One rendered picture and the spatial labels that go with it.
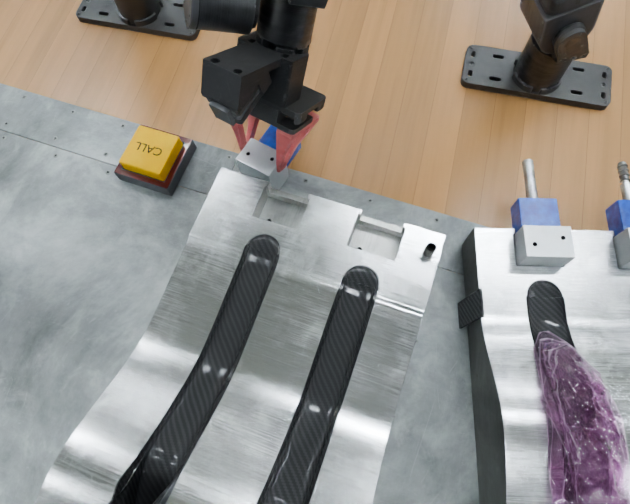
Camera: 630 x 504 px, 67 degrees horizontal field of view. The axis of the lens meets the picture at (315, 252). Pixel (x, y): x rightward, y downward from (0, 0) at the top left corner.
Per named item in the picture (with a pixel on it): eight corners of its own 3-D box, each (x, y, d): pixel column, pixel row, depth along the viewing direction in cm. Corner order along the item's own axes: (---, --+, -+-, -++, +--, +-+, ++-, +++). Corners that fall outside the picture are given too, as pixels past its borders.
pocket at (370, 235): (358, 222, 55) (359, 208, 51) (402, 236, 54) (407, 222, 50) (345, 257, 53) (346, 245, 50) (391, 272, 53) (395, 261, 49)
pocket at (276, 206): (271, 195, 56) (267, 180, 53) (313, 208, 56) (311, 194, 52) (257, 229, 55) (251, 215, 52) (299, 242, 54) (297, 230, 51)
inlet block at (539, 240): (498, 172, 59) (513, 148, 54) (539, 173, 59) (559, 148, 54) (509, 272, 55) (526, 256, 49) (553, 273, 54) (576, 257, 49)
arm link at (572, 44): (564, 34, 53) (613, 24, 53) (535, -22, 56) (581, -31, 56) (541, 73, 59) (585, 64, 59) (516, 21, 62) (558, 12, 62)
